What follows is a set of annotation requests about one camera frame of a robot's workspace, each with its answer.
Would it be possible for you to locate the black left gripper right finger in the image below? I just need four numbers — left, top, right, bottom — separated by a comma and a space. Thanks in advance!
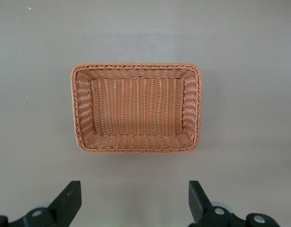
188, 180, 280, 227

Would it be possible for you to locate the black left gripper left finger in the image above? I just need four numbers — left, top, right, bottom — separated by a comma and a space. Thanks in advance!
0, 180, 82, 227

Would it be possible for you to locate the brown woven wicker basket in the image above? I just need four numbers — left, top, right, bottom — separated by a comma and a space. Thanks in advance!
70, 62, 203, 155

